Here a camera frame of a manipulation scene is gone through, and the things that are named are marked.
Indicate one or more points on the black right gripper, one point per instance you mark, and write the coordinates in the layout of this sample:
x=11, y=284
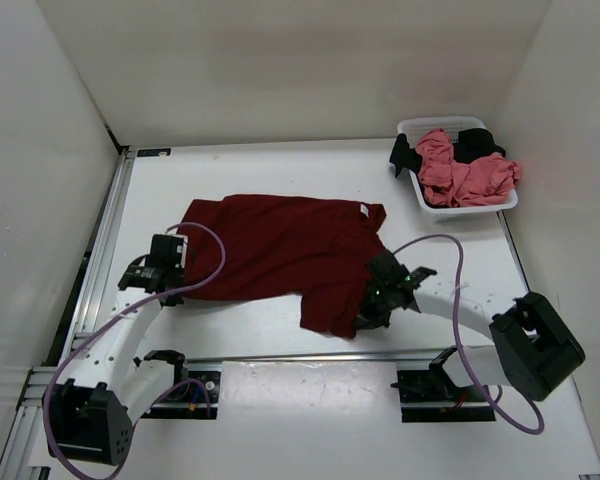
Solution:
x=367, y=317

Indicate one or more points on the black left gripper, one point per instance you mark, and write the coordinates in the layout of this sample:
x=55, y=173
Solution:
x=172, y=300

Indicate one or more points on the dark red t shirt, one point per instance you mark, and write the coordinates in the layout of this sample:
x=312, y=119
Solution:
x=253, y=247

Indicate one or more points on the pink t shirt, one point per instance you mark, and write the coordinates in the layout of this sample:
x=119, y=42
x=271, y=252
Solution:
x=487, y=181

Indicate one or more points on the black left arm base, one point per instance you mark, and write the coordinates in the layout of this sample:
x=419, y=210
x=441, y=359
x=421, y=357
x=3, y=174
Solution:
x=198, y=388

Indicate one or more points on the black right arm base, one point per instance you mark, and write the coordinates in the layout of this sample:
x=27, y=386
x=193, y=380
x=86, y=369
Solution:
x=429, y=396

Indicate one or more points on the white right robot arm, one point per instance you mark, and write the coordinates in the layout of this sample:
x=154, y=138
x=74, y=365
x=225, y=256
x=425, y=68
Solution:
x=531, y=349

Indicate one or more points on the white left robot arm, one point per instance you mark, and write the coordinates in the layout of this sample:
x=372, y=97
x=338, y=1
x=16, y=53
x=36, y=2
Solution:
x=93, y=411

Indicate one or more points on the black t shirt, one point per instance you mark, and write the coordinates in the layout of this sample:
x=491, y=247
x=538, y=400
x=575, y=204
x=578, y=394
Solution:
x=470, y=145

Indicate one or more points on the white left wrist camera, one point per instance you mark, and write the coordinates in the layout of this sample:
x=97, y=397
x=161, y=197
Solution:
x=178, y=242

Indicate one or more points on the aluminium left frame profile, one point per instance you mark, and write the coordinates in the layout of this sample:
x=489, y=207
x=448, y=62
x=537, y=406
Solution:
x=76, y=320

